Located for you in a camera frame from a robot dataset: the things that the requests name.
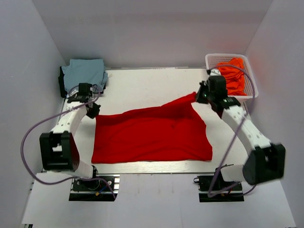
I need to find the red t shirt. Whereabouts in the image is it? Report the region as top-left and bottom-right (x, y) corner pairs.
(91, 92), (213, 164)

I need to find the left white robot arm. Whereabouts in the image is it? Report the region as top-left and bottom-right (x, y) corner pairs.
(39, 102), (101, 190)

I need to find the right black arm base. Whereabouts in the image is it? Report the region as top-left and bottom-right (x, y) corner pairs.
(193, 175), (244, 203)

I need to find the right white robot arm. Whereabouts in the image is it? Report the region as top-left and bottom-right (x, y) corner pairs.
(196, 76), (286, 190)

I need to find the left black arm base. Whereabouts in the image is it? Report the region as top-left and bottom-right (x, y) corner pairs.
(69, 174), (120, 202)

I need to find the orange t shirt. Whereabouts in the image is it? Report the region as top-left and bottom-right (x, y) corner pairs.
(217, 57), (247, 96)

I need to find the white plastic basket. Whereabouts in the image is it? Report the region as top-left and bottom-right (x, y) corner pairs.
(205, 53), (258, 103)

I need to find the folded light blue t shirt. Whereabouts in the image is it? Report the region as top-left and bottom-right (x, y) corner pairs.
(58, 59), (108, 97)

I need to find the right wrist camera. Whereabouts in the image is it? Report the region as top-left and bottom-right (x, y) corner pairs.
(221, 97), (241, 109)

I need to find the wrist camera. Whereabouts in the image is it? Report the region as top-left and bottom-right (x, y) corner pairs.
(67, 83), (93, 103)
(221, 97), (241, 109)

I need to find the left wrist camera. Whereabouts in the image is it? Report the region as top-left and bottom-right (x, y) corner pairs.
(67, 83), (93, 103)

